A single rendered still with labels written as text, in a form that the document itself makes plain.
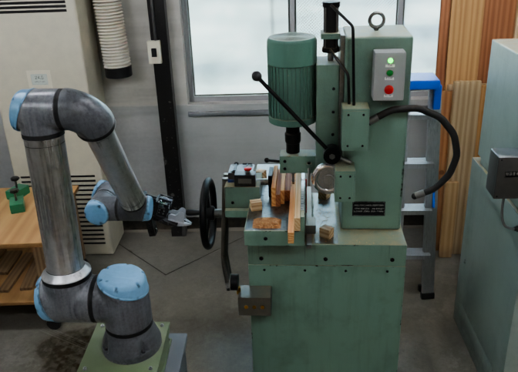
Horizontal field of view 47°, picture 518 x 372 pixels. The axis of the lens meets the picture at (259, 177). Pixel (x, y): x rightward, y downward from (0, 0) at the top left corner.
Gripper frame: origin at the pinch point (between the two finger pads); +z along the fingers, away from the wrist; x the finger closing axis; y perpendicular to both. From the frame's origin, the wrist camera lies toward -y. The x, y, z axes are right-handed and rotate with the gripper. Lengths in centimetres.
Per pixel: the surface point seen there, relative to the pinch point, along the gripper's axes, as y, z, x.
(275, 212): 19.1, 29.3, -4.7
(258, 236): 15.4, 25.1, -18.8
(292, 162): 34.6, 30.1, 7.9
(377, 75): 78, 44, -6
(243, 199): 15.4, 17.4, 4.2
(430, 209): 7, 112, 75
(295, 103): 58, 23, 3
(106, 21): 33, -78, 122
